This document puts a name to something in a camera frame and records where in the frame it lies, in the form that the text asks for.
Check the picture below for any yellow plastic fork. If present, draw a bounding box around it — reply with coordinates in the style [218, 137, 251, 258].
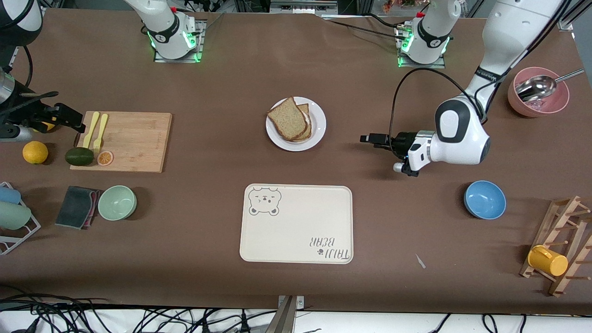
[93, 114, 109, 154]

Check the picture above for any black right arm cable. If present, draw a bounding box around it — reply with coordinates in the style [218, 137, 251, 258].
[0, 45, 59, 116]

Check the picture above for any white wire rack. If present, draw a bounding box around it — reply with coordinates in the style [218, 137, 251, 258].
[0, 182, 42, 256]

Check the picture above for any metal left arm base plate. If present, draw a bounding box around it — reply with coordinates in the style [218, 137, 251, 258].
[396, 25, 447, 69]

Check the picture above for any yellow mug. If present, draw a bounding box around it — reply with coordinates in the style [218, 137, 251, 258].
[527, 245, 569, 277]

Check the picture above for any black floor cable bundle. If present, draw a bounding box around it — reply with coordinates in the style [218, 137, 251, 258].
[0, 286, 278, 333]

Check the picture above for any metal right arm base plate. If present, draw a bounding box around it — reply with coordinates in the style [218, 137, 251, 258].
[154, 19, 205, 63]

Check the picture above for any dark grey folded cloth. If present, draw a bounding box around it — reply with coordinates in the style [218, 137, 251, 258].
[55, 185, 101, 230]

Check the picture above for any plain brown bread slice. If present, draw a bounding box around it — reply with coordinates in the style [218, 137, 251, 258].
[267, 96, 307, 141]

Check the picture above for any pink bowl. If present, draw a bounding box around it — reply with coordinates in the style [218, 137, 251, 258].
[507, 67, 570, 117]

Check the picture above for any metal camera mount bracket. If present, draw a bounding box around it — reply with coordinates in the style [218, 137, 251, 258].
[265, 295, 306, 333]

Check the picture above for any wooden mug rack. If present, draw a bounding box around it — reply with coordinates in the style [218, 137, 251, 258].
[519, 195, 592, 297]

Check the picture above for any pale green bowl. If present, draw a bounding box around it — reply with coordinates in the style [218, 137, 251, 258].
[98, 185, 137, 221]

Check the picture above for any light blue cup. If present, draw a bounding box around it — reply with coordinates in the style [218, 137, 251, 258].
[0, 186, 22, 205]

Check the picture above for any cream bear print tray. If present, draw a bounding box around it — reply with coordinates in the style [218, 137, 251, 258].
[239, 184, 354, 265]

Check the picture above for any yellow plastic knife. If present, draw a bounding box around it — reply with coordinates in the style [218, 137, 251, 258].
[82, 111, 100, 149]

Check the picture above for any pale green cup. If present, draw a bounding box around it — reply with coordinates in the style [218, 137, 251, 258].
[0, 202, 32, 230]

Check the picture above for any round white plate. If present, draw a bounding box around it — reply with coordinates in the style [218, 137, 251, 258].
[265, 96, 327, 152]

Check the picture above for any black base power cable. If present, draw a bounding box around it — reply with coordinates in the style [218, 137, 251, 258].
[319, 14, 407, 40]

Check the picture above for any aluminium frame rail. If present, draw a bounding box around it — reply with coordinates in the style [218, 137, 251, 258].
[270, 0, 338, 14]

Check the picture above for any dark green avocado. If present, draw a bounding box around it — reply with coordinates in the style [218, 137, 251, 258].
[65, 147, 95, 167]

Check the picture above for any metal scoop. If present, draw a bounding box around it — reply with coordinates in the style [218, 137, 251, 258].
[516, 68, 585, 102]

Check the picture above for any wooden cutting board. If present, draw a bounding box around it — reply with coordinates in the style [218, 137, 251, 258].
[70, 111, 173, 173]

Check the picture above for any blue bowl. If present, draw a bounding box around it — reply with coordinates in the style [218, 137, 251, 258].
[463, 180, 507, 220]

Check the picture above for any round yellow citrus fruit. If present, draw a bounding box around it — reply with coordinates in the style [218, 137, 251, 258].
[23, 141, 49, 165]

